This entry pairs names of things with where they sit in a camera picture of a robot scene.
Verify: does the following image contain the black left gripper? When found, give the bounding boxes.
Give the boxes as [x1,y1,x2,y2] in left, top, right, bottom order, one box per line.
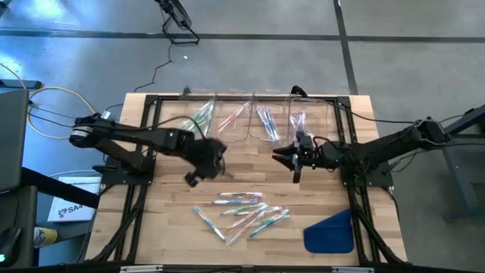
[181,135,228,189]

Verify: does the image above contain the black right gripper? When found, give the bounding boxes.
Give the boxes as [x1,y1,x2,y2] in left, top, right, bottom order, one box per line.
[272,130,336,184]

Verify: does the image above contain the clear plastic bin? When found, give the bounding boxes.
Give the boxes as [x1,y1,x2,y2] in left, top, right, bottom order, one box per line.
[248,89,293,144]
[167,87,217,143]
[287,96,330,156]
[208,89,253,149]

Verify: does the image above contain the blue cloth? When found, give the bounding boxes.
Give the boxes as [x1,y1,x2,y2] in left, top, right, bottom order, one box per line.
[302,207,355,254]

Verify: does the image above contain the white printed cardboard box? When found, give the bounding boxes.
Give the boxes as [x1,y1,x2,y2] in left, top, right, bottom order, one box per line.
[47,176,103,223]

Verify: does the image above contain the black side desk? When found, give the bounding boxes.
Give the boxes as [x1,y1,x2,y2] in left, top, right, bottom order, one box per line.
[0,166,102,268]

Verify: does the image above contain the yellow white cup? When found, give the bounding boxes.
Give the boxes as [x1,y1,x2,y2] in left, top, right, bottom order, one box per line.
[33,226,59,249]

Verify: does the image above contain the black equipment stand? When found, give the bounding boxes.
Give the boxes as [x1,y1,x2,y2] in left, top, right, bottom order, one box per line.
[435,104,485,219]

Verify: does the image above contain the laptop computer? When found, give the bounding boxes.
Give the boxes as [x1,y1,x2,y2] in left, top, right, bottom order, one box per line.
[0,89,30,193]

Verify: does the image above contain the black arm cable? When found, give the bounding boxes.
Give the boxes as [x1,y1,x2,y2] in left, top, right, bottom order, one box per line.
[299,93,416,125]

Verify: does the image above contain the black floor cable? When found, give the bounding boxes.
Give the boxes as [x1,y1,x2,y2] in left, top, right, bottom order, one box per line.
[132,42,174,94]

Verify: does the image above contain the white frame bracket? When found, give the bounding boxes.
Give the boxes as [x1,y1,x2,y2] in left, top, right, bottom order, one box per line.
[119,265,164,273]
[331,266,376,273]

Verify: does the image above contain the yellow floor cable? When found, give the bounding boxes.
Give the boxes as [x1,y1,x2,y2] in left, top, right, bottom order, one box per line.
[26,86,98,140]

